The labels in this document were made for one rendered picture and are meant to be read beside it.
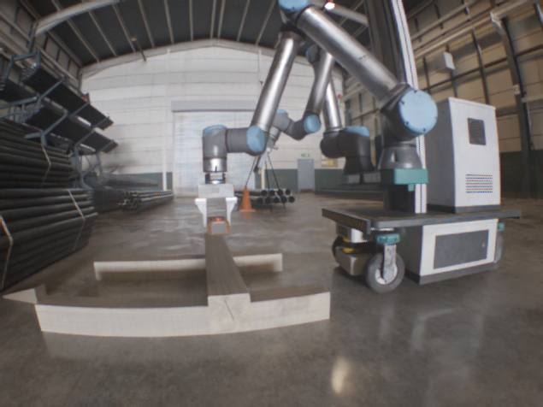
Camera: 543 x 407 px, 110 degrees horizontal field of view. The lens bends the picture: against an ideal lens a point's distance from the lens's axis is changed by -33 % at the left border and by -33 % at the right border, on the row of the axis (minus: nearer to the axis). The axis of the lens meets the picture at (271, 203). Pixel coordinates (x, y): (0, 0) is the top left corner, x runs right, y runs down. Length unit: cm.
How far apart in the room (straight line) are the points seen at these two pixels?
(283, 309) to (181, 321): 32
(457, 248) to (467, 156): 42
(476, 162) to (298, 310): 103
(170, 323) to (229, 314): 27
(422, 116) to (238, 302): 79
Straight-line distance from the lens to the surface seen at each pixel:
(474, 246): 134
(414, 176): 112
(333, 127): 171
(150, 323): 92
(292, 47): 121
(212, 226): 90
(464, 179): 137
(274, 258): 149
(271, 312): 91
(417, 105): 98
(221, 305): 69
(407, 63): 144
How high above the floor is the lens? 45
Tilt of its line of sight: 3 degrees down
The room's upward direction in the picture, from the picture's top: 2 degrees counter-clockwise
